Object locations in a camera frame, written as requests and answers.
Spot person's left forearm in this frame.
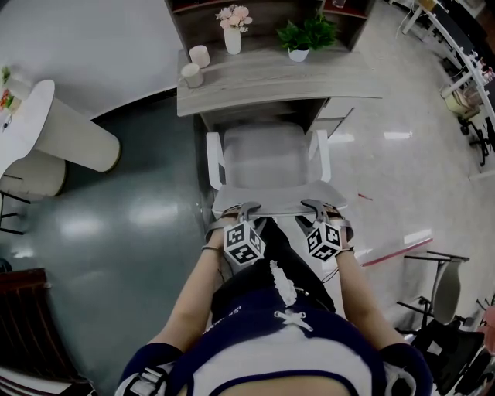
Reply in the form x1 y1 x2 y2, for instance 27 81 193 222
148 235 227 345

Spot cream cylindrical cup back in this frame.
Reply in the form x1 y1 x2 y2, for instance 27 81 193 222
188 44 212 70

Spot dark wooden slatted bench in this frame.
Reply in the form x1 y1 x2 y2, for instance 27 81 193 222
0 268 80 384

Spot grey chair with black frame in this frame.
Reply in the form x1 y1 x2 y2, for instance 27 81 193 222
396 250 472 334

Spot white vase with pink flowers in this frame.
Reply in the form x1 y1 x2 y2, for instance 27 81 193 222
215 4 254 56

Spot long red floor strip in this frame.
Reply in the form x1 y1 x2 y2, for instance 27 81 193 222
361 236 433 268

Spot beige mug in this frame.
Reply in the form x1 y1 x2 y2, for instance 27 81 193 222
178 62 205 89

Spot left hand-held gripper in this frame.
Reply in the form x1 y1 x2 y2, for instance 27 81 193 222
204 200 268 268

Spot white curved table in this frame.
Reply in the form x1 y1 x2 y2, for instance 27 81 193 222
0 79 121 198

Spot white chair with grey mesh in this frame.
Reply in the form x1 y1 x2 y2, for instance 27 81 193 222
205 122 349 279

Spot red flowers in box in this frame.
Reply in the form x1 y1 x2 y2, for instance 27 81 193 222
0 87 20 113

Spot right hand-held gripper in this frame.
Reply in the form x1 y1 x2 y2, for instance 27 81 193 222
294 199 355 263

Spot black metal frame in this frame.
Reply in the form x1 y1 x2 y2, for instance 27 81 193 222
0 173 31 235

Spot black shoulder strap with buckle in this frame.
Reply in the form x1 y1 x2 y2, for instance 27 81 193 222
125 365 171 396

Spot person's navy white top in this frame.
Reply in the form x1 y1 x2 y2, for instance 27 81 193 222
115 259 435 396

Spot cream bin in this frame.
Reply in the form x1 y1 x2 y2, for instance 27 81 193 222
442 82 481 118

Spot person's right forearm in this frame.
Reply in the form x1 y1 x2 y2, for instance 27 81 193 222
335 251 407 345

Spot white work table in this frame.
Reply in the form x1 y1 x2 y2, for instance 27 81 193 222
394 0 495 117

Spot person's black trousers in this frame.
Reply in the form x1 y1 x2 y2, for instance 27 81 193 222
210 218 337 315

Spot grey wooden desk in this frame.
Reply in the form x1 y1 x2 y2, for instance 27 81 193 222
164 0 384 136

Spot green plant in white pot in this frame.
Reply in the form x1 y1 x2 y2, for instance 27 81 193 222
275 13 338 63

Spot black mesh office chair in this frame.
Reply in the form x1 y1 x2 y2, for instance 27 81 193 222
411 319 491 396

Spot black white metal rack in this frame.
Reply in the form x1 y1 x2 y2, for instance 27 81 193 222
0 367 97 396

